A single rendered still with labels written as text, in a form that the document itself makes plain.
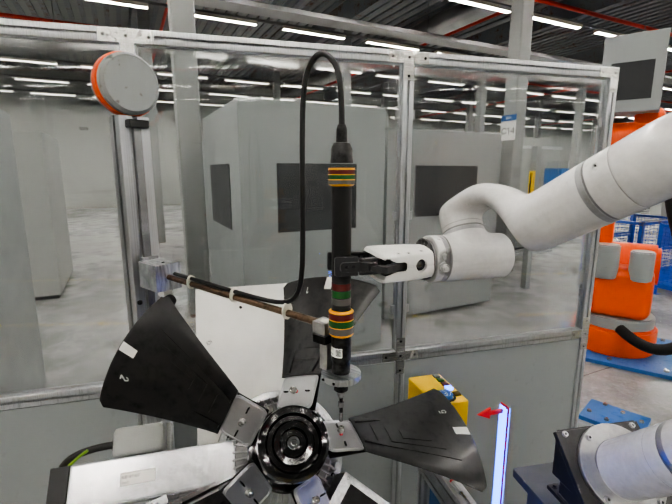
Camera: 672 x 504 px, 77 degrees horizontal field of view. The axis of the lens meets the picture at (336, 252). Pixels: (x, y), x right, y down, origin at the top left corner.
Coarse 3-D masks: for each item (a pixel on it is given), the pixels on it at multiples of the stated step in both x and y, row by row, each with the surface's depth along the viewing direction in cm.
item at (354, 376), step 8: (320, 328) 75; (320, 336) 74; (328, 336) 74; (320, 344) 75; (328, 344) 74; (320, 352) 75; (328, 352) 75; (320, 360) 76; (328, 360) 75; (328, 368) 75; (352, 368) 76; (328, 376) 73; (336, 376) 73; (344, 376) 73; (352, 376) 73; (360, 376) 74; (328, 384) 72; (336, 384) 72; (344, 384) 72; (352, 384) 72
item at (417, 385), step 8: (424, 376) 123; (432, 376) 123; (440, 376) 123; (408, 384) 123; (416, 384) 119; (424, 384) 119; (432, 384) 119; (440, 384) 119; (408, 392) 123; (416, 392) 118; (456, 400) 110; (464, 400) 111; (456, 408) 110; (464, 408) 110; (464, 416) 111
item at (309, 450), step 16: (272, 416) 70; (288, 416) 72; (304, 416) 72; (272, 432) 70; (288, 432) 71; (304, 432) 71; (320, 432) 71; (256, 448) 69; (272, 448) 69; (288, 448) 69; (304, 448) 70; (320, 448) 70; (256, 464) 76; (272, 464) 67; (288, 464) 68; (304, 464) 69; (320, 464) 68; (272, 480) 70; (288, 480) 66; (304, 480) 67
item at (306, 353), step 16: (288, 288) 96; (320, 288) 93; (352, 288) 90; (368, 288) 89; (304, 304) 92; (320, 304) 89; (352, 304) 87; (368, 304) 86; (288, 320) 92; (288, 336) 89; (304, 336) 86; (288, 352) 86; (304, 352) 84; (288, 368) 83; (304, 368) 81; (320, 368) 79
